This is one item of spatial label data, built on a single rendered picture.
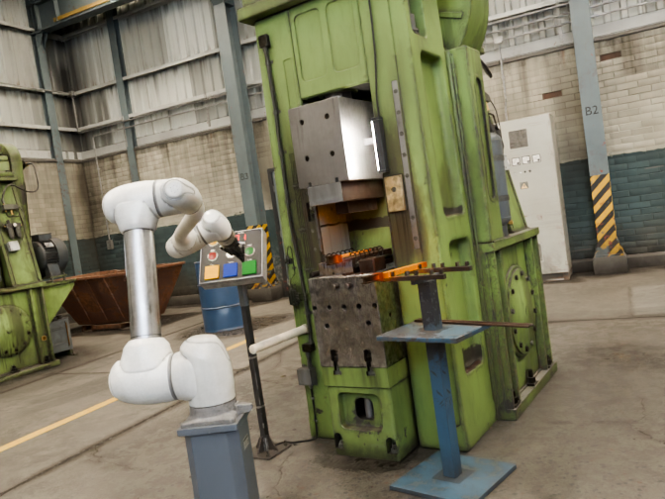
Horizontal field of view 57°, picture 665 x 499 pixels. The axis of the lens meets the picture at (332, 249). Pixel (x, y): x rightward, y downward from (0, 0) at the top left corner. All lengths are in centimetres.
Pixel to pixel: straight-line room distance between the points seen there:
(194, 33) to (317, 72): 825
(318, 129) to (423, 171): 55
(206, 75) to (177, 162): 160
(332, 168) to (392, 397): 113
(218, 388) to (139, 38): 1050
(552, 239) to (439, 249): 530
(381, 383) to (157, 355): 124
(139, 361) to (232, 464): 44
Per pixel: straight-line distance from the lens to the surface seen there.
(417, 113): 292
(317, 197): 302
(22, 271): 749
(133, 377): 208
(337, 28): 319
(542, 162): 810
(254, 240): 318
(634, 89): 875
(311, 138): 303
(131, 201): 219
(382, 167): 294
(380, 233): 340
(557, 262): 815
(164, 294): 970
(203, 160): 1089
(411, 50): 297
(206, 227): 267
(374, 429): 308
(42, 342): 753
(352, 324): 294
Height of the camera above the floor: 120
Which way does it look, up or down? 3 degrees down
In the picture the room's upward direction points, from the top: 8 degrees counter-clockwise
